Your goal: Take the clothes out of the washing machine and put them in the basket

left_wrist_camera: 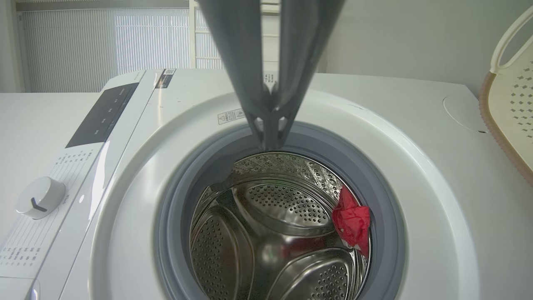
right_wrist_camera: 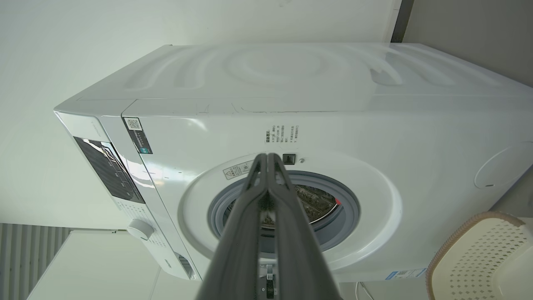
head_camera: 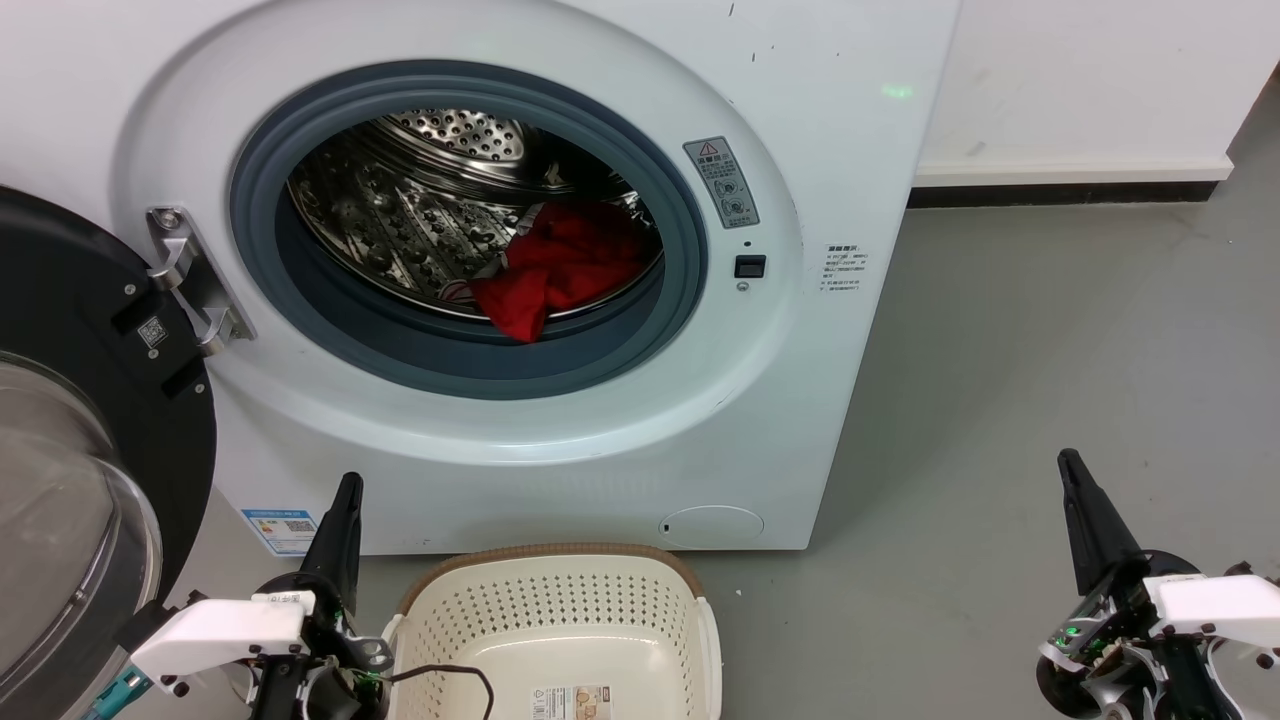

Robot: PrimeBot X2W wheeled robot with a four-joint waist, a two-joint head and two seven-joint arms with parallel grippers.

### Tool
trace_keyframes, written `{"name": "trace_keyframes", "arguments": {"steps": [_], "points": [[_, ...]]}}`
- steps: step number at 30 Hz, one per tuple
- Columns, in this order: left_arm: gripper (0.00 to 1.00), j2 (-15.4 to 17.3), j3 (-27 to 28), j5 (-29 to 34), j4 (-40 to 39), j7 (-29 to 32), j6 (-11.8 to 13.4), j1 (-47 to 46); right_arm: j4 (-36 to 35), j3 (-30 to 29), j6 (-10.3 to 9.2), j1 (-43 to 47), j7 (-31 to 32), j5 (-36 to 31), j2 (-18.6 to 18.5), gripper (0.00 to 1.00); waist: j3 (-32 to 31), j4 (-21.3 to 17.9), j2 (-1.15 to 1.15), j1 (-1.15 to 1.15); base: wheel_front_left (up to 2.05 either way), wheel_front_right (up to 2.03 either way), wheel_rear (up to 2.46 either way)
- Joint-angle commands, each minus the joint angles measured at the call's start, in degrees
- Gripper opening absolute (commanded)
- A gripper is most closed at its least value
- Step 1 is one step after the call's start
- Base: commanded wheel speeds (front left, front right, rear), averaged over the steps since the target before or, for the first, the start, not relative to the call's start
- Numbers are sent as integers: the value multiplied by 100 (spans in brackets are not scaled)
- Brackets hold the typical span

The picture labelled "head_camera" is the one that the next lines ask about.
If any black round washer door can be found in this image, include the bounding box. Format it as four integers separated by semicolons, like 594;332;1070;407
0;185;219;720

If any printed product label sticker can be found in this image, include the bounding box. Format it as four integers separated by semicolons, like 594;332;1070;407
530;685;613;720

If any cream perforated laundry basket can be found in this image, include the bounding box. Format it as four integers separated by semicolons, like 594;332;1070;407
383;543;723;720

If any blue energy label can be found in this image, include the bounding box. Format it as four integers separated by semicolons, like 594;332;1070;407
240;508;321;557

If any red cloth garment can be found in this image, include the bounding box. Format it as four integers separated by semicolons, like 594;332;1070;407
440;198;653;344

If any small printed text sticker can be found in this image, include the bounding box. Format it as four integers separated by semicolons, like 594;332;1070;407
822;243;869;294

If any white front-load washing machine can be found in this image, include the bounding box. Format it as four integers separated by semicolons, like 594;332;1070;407
0;0;963;557

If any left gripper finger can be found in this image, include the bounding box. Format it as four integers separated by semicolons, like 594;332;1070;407
330;473;363;613
300;473;353;601

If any thin black cable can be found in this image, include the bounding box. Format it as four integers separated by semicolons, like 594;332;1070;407
385;664;496;720

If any grey rubber door gasket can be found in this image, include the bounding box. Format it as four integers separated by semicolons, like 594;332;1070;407
228;60;709;401

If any teal cable connector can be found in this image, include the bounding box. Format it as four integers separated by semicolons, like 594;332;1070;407
85;668;153;720

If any grey warning sticker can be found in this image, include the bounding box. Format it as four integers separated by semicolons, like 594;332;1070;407
683;136;761;230

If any stainless steel perforated drum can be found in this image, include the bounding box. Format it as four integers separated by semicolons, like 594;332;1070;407
288;108;666;323

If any clear glass door bowl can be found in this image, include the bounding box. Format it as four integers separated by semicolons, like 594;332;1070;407
0;350;164;693

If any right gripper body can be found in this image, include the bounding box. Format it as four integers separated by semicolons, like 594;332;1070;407
1035;550;1246;720

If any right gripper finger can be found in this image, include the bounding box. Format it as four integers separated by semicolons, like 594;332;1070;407
1068;449;1147;583
1058;449;1116;597

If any metal door hinge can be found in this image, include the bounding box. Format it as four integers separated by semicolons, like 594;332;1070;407
147;207;256;358

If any round white filter cover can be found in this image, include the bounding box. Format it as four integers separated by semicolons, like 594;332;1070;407
660;505;766;550

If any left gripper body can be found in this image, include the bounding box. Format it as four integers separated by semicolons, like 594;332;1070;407
250;575;393;720

